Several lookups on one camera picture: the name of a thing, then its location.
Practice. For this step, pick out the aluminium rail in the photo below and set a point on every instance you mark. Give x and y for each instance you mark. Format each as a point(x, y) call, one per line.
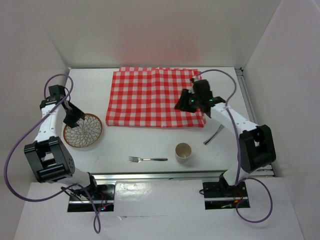
point(150, 176)
point(250, 105)

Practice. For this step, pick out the red white checkered cloth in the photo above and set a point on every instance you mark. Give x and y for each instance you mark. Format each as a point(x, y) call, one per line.
point(146, 97)

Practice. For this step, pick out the beige paper cup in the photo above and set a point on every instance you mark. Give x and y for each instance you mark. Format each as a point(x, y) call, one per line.
point(183, 152)

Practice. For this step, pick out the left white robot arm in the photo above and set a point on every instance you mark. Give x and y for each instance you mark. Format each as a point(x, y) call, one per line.
point(48, 157)

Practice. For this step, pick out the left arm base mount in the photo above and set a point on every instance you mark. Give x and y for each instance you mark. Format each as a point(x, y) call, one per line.
point(103, 198)

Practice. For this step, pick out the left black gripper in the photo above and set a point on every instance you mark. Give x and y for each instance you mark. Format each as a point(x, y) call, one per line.
point(77, 114)

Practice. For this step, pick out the aluminium rail front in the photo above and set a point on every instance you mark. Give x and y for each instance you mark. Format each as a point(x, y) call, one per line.
point(150, 176)

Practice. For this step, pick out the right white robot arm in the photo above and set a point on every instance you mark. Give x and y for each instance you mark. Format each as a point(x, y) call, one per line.
point(237, 124)

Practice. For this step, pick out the silver knife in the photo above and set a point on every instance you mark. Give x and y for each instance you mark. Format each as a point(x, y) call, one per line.
point(220, 128)

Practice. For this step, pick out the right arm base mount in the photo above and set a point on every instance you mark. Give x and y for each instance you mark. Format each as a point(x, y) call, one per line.
point(217, 199)

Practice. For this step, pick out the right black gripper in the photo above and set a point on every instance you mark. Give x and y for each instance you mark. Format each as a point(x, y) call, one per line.
point(182, 103)

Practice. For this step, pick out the silver fork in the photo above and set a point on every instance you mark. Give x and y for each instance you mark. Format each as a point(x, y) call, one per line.
point(136, 159)

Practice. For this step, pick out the floral patterned plate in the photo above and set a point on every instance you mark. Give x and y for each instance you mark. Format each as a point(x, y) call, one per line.
point(85, 134)

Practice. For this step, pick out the aluminium rail right side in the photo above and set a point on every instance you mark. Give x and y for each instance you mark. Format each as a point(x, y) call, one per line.
point(250, 105)

